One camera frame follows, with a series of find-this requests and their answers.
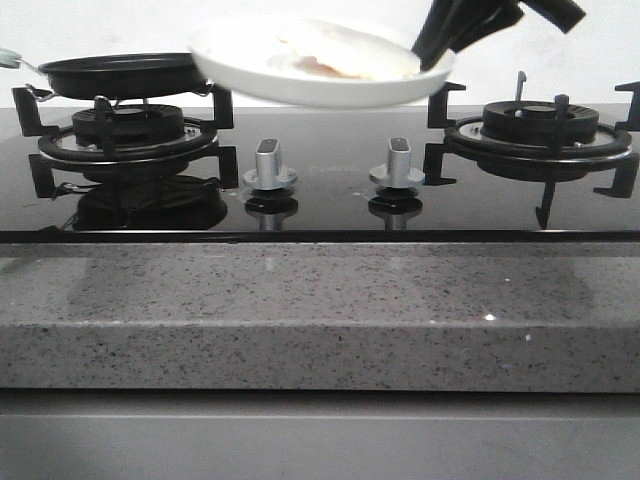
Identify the right silver stove knob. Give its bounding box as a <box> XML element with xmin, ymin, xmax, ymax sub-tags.
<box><xmin>369</xmin><ymin>137</ymin><xmax>425</xmax><ymax>189</ymax></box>

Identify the white round plate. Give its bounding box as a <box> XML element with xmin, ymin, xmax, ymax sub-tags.
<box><xmin>188</xmin><ymin>15</ymin><xmax>455</xmax><ymax>109</ymax></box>

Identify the right black pan support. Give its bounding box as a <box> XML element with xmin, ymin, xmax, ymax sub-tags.
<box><xmin>423</xmin><ymin>72</ymin><xmax>639</xmax><ymax>198</ymax></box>

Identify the left silver stove knob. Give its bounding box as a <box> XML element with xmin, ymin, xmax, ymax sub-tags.
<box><xmin>243</xmin><ymin>139</ymin><xmax>297</xmax><ymax>191</ymax></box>

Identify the black frying pan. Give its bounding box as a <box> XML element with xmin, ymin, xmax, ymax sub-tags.
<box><xmin>0</xmin><ymin>47</ymin><xmax>211</xmax><ymax>100</ymax></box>

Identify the silver stove knob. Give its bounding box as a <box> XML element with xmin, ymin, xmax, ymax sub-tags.
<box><xmin>243</xmin><ymin>139</ymin><xmax>297</xmax><ymax>191</ymax></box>
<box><xmin>369</xmin><ymin>137</ymin><xmax>425</xmax><ymax>189</ymax></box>

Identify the grey cabinet front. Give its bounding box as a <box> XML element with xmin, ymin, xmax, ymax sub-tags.
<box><xmin>1</xmin><ymin>390</ymin><xmax>639</xmax><ymax>479</ymax></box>

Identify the left black gas burner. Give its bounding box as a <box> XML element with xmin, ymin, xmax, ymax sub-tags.
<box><xmin>72</xmin><ymin>104</ymin><xmax>185</xmax><ymax>148</ymax></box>

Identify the black gas burner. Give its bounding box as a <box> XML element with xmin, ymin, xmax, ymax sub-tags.
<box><xmin>72</xmin><ymin>104</ymin><xmax>185</xmax><ymax>148</ymax></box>
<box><xmin>481</xmin><ymin>101</ymin><xmax>599</xmax><ymax>146</ymax></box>

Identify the fried egg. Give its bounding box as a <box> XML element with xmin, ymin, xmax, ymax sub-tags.
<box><xmin>276</xmin><ymin>19</ymin><xmax>421</xmax><ymax>81</ymax></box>

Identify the black pan support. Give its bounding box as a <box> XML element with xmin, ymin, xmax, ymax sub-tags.
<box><xmin>12</xmin><ymin>85</ymin><xmax>239</xmax><ymax>198</ymax></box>
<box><xmin>423</xmin><ymin>72</ymin><xmax>639</xmax><ymax>198</ymax></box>

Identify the left black pan support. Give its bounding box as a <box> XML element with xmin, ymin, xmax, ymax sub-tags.
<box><xmin>12</xmin><ymin>85</ymin><xmax>239</xmax><ymax>198</ymax></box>

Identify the right black gas burner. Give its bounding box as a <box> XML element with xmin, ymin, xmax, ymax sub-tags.
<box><xmin>481</xmin><ymin>101</ymin><xmax>599</xmax><ymax>146</ymax></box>

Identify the black glass cooktop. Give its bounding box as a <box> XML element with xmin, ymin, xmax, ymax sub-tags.
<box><xmin>1</xmin><ymin>108</ymin><xmax>639</xmax><ymax>244</ymax></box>

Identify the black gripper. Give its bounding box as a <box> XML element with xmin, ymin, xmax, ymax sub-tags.
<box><xmin>411</xmin><ymin>0</ymin><xmax>586</xmax><ymax>71</ymax></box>

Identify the chrome wire trivet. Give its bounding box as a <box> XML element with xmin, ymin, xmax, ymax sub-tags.
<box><xmin>24</xmin><ymin>83</ymin><xmax>214</xmax><ymax>103</ymax></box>

